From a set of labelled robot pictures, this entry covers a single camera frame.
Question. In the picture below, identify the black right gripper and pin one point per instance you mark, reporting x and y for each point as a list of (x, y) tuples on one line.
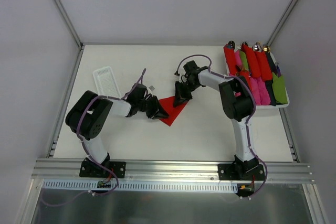
[(182, 88)]

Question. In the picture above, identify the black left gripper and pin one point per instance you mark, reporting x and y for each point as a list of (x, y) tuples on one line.
[(151, 106)]

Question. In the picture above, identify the red paper napkin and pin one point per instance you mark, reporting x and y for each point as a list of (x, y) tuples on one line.
[(173, 112)]

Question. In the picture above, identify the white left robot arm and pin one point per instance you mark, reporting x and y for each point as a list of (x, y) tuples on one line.
[(88, 116)]

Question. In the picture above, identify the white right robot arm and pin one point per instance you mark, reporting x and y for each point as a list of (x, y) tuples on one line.
[(238, 104)]

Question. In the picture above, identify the black rolled napkin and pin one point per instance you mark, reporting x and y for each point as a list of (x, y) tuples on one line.
[(269, 83)]

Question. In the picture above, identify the green rolled napkin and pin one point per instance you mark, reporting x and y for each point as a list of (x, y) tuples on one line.
[(279, 89)]

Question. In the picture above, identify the white perforated utensil basket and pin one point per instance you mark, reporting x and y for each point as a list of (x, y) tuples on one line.
[(105, 82)]

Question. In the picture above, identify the white tray of rolled napkins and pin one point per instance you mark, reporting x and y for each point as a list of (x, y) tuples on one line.
[(277, 72)]

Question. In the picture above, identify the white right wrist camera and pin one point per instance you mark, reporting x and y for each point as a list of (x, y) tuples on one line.
[(181, 79)]

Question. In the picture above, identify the white slotted cable duct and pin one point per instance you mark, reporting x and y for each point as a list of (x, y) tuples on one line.
[(96, 185)]

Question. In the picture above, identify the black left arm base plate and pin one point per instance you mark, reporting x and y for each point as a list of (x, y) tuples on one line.
[(89, 169)]

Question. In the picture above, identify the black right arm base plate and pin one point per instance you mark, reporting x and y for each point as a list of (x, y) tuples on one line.
[(233, 172)]

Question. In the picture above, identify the aluminium front rail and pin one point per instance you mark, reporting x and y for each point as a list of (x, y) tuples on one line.
[(173, 171)]

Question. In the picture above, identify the left frame post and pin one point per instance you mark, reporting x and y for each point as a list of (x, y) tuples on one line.
[(66, 19)]

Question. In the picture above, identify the frame post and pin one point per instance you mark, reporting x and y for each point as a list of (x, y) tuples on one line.
[(66, 19), (282, 21)]

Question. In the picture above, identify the right frame post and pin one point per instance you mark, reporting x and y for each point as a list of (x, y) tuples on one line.
[(282, 21)]

